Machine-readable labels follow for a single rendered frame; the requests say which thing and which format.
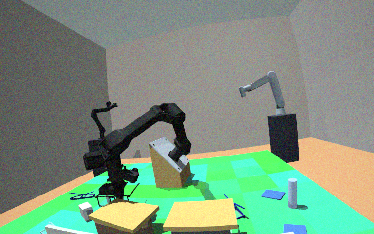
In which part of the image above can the blue flat rectangular slab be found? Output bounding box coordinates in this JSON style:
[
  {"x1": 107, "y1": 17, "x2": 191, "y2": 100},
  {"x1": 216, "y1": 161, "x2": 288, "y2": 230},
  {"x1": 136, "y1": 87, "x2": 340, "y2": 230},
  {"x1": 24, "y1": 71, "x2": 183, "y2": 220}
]
[
  {"x1": 261, "y1": 189, "x2": 285, "y2": 200},
  {"x1": 283, "y1": 224, "x2": 307, "y2": 234}
]

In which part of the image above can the pale blue cylinder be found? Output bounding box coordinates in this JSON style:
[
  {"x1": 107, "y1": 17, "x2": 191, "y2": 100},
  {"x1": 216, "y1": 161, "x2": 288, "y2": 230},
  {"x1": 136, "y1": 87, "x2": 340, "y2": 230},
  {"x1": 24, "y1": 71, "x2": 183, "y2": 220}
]
[{"x1": 288, "y1": 178, "x2": 297, "y2": 209}]

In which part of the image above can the white flat panel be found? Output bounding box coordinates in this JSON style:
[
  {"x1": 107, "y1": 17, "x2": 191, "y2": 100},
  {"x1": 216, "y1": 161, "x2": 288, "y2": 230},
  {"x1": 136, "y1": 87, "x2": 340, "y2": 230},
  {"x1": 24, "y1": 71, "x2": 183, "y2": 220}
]
[{"x1": 45, "y1": 224, "x2": 294, "y2": 234}]

